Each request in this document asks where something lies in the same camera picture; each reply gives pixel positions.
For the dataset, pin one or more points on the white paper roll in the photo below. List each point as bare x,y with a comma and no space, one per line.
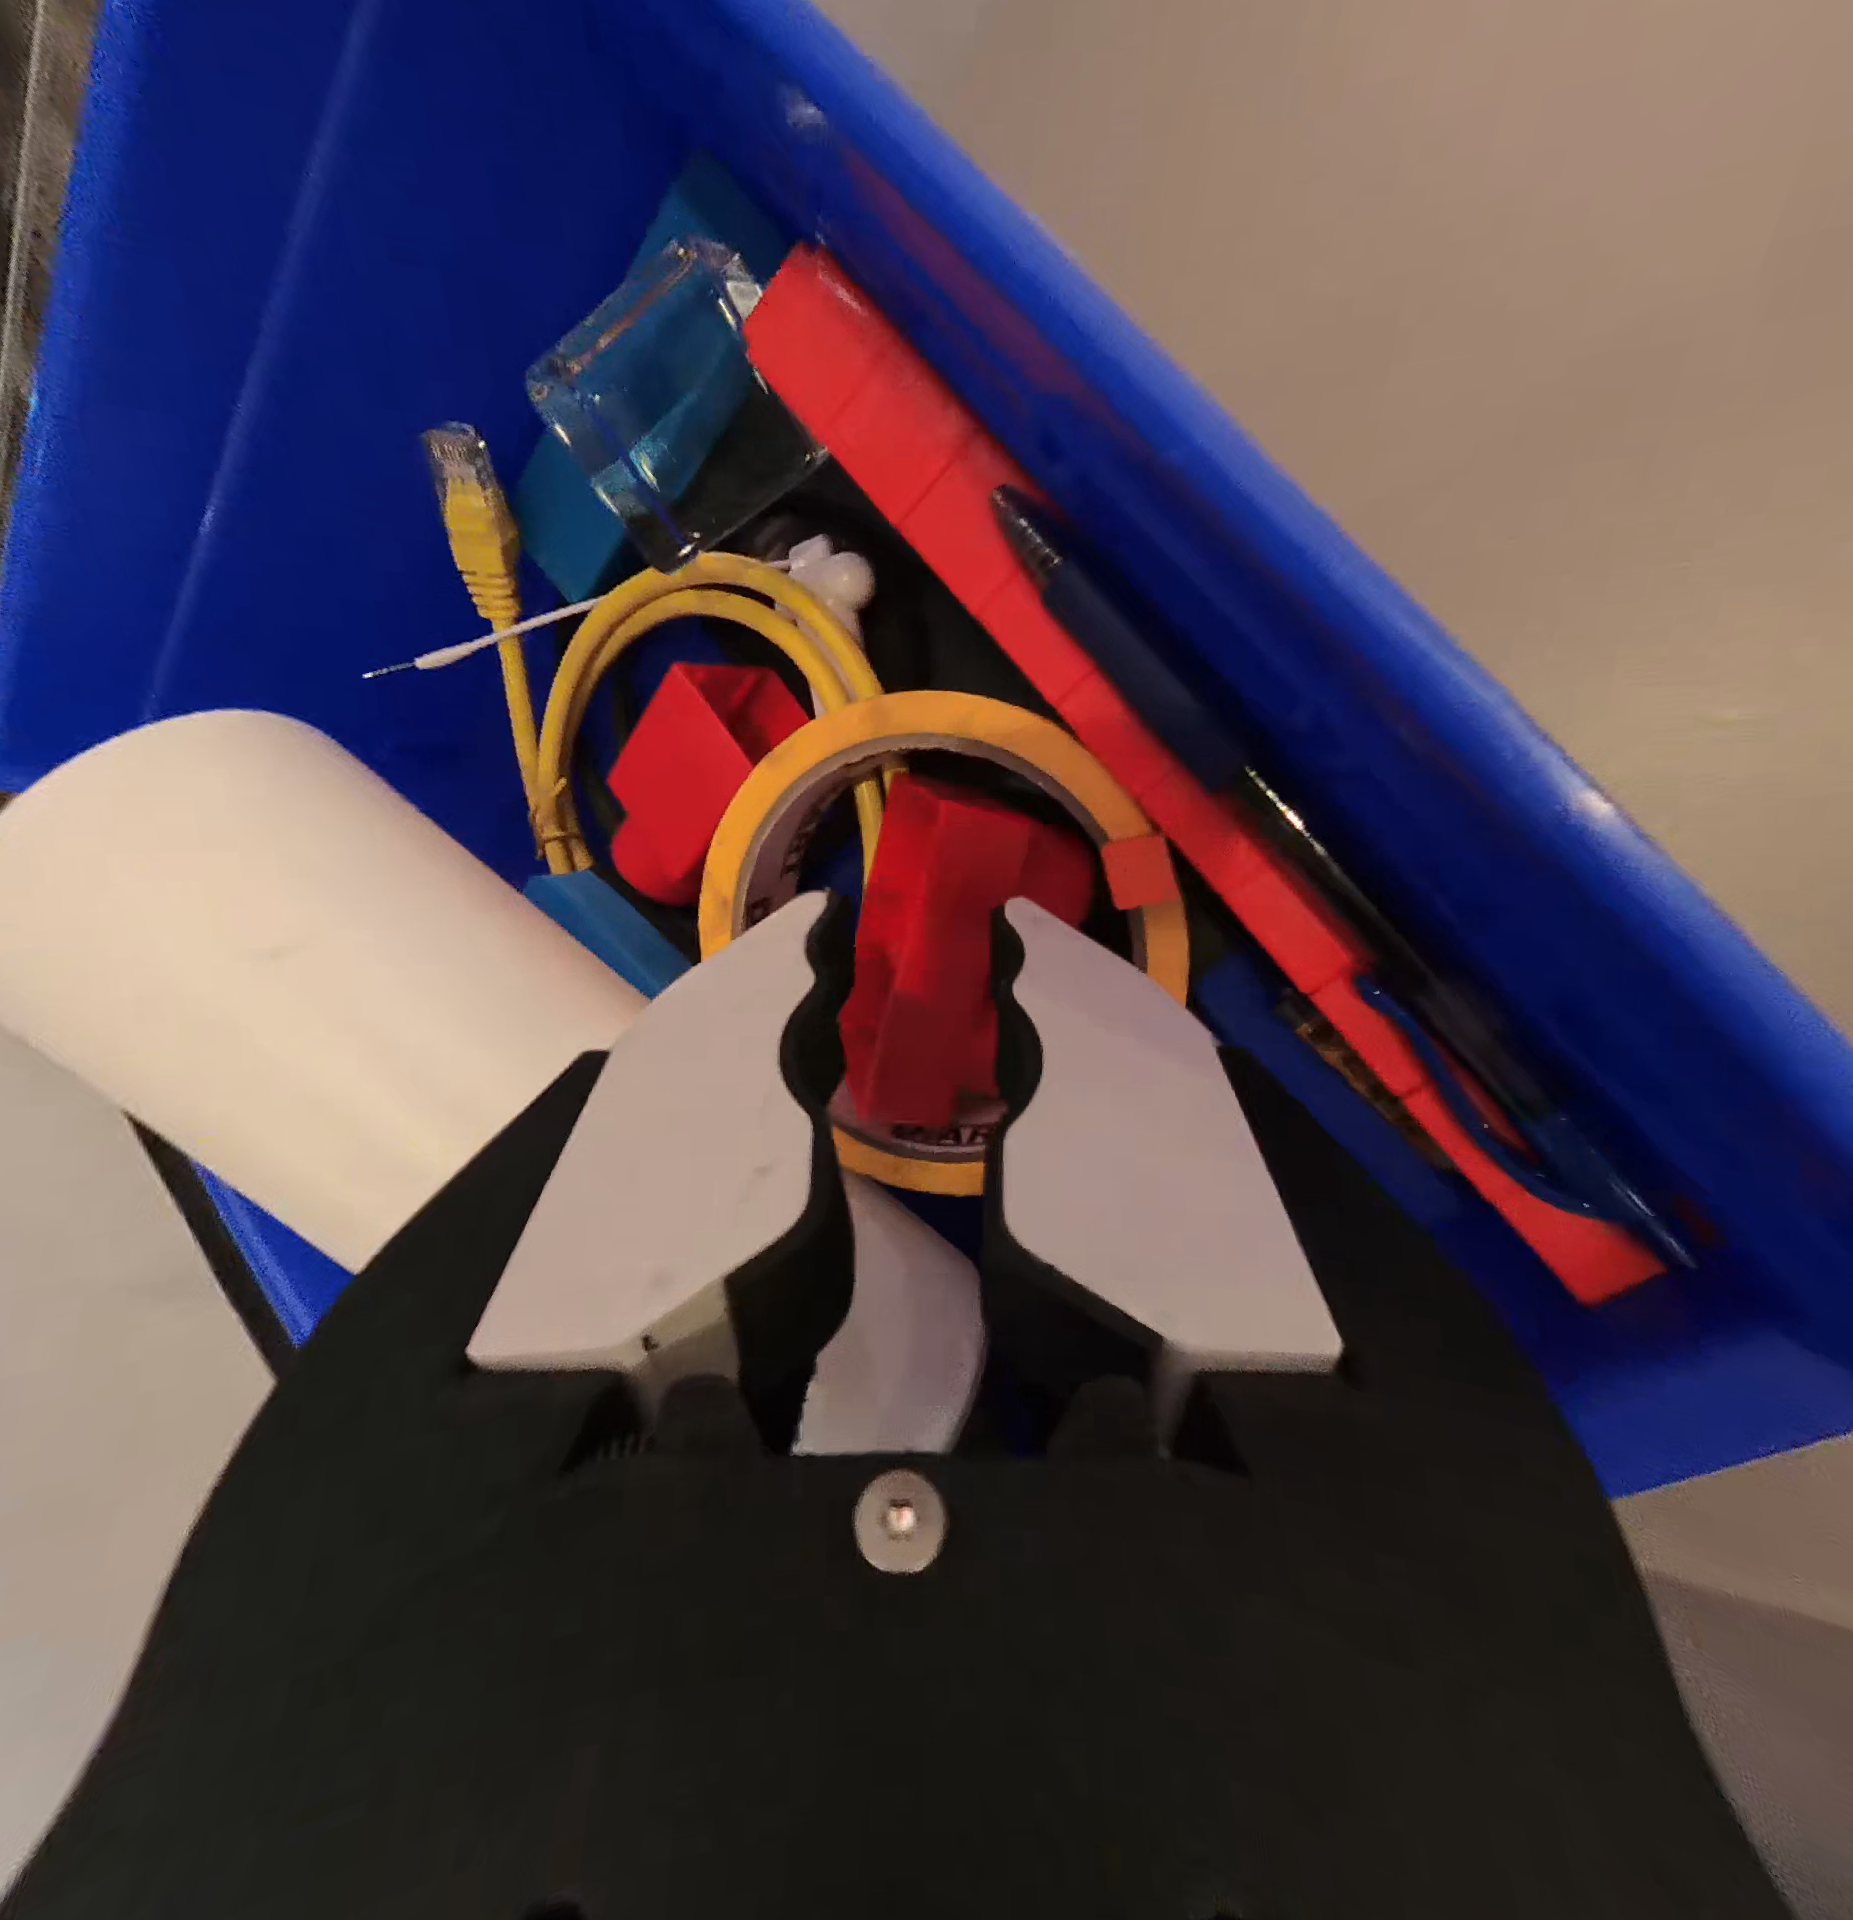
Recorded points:
265,930

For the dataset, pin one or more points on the red toy brick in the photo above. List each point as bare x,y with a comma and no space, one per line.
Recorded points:
686,779
926,930

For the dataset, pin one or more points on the blue plastic bin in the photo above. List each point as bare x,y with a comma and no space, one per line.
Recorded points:
341,301

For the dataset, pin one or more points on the long red brick plate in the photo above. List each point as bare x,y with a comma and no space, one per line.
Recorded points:
865,390

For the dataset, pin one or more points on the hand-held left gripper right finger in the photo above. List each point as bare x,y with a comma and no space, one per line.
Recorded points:
1165,1154

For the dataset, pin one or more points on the clear glass block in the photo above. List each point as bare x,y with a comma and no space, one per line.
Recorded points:
672,405

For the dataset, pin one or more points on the blue pen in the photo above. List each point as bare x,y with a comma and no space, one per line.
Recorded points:
1105,630

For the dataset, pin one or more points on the teal blue block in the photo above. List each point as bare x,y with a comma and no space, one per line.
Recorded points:
566,509

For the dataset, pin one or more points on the yellow tape roll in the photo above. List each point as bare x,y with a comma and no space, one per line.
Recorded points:
926,717

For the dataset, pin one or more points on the small blue toy brick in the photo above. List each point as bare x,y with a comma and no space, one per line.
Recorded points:
597,923

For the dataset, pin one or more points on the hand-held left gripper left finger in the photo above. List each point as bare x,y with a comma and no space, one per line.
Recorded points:
640,1154

